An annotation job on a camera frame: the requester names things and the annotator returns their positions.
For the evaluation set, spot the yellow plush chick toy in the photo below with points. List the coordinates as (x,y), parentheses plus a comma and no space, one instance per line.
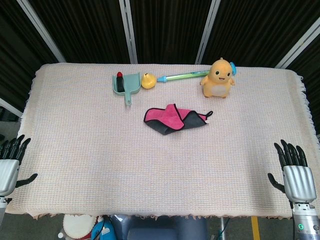
(217,82)

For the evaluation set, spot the red and black lipstick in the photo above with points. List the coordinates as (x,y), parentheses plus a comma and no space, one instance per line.
(121,83)

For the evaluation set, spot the grey-blue robot torso base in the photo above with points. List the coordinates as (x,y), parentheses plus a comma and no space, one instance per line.
(162,230)

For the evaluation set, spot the pale pink woven tablecloth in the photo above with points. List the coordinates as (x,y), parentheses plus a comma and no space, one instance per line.
(75,140)

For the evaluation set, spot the black pleated curtain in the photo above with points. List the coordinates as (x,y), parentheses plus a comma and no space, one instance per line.
(170,30)

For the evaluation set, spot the blue and white device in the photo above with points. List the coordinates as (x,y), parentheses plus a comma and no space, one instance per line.
(103,230)

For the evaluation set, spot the white table leg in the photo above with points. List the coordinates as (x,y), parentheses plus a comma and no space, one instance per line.
(222,228)

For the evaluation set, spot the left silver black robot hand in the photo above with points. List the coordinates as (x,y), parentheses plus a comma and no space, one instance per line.
(8,172)

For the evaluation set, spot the teal plastic dustpan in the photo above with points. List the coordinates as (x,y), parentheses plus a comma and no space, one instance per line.
(131,83)

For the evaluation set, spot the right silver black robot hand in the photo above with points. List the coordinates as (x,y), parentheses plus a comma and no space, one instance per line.
(298,182)

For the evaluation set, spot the pink and grey cloth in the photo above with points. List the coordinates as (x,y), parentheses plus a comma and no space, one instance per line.
(165,118)

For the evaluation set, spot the aluminium frame post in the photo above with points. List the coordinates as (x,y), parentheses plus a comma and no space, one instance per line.
(10,106)
(208,30)
(128,30)
(297,42)
(40,30)

